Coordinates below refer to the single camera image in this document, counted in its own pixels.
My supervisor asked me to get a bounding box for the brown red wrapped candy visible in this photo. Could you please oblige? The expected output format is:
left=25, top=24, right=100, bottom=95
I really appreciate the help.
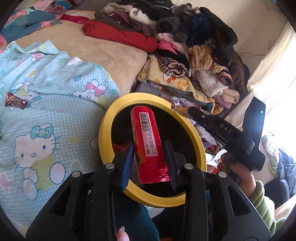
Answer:
left=5, top=91, right=28, bottom=109

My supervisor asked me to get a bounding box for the light blue cartoon sheet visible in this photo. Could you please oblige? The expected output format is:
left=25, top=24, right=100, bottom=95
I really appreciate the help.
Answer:
left=0, top=39, right=121, bottom=237

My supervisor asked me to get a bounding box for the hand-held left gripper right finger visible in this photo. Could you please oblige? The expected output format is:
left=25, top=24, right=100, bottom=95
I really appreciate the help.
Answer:
left=163, top=140, right=271, bottom=241

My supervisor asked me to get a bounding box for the red patterned pillow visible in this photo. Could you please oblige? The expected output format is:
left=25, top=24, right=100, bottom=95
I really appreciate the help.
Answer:
left=60, top=13, right=90, bottom=25

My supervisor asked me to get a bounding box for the person's left hand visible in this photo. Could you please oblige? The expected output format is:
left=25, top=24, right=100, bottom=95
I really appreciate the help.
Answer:
left=116, top=226, right=130, bottom=241

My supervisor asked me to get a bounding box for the person's leg in jeans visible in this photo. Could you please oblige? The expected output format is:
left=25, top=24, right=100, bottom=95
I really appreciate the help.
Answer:
left=114, top=197, right=188, bottom=241

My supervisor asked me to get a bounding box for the red cylindrical snack tube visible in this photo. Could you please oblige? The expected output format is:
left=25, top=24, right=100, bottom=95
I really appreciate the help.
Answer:
left=131, top=105, right=170, bottom=184

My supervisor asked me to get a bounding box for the person's right hand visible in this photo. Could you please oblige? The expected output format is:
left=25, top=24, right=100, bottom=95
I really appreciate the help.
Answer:
left=218, top=153, right=257, bottom=193

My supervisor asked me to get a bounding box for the grey bed base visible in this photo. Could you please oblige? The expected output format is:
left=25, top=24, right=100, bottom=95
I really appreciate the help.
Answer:
left=134, top=82, right=176, bottom=99

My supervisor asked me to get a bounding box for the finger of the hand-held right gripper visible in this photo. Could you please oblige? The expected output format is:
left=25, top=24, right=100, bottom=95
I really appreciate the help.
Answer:
left=188, top=107, right=216, bottom=128
left=196, top=121, right=230, bottom=149

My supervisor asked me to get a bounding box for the black white-striped jacket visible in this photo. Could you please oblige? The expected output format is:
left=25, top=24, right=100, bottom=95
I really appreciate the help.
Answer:
left=117, top=0, right=176, bottom=14

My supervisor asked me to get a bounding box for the yellow rimmed black bin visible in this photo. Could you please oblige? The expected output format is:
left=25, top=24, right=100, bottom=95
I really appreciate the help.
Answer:
left=98, top=92, right=207, bottom=209

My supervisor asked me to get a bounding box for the colourful striped pillow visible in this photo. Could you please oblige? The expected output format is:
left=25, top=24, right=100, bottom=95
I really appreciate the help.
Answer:
left=52, top=0, right=84, bottom=7

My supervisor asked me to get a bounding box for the yellow cartoon blanket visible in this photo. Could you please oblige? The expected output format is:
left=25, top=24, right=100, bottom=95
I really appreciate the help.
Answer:
left=137, top=54, right=222, bottom=109

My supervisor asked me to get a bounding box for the clear crinkled candy wrapper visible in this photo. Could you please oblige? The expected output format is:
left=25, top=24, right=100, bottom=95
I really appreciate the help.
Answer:
left=170, top=96, right=192, bottom=118

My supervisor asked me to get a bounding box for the blue pink floral quilt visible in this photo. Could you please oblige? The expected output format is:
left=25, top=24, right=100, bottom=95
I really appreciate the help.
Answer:
left=0, top=0, right=67, bottom=45

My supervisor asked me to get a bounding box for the brown striped knit garment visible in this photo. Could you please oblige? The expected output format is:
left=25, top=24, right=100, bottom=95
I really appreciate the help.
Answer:
left=156, top=54, right=188, bottom=78

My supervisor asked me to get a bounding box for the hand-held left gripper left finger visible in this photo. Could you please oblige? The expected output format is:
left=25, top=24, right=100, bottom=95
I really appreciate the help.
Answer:
left=25, top=140, right=136, bottom=241

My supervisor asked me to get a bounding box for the person's right forearm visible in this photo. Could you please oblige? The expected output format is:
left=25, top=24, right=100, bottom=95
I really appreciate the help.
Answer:
left=238, top=181, right=281, bottom=234

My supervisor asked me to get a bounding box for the pile of mixed clothes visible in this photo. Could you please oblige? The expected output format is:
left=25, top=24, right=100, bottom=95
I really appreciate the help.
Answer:
left=95, top=0, right=250, bottom=116

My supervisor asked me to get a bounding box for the red folded garment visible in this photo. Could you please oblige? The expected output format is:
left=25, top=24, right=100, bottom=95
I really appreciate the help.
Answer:
left=82, top=20, right=158, bottom=52

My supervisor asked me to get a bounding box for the white curtain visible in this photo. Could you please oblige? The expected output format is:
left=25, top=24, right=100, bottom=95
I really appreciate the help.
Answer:
left=246, top=21, right=296, bottom=149

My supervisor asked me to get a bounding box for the tan bed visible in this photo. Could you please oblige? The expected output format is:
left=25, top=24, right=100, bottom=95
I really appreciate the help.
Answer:
left=0, top=20, right=148, bottom=93

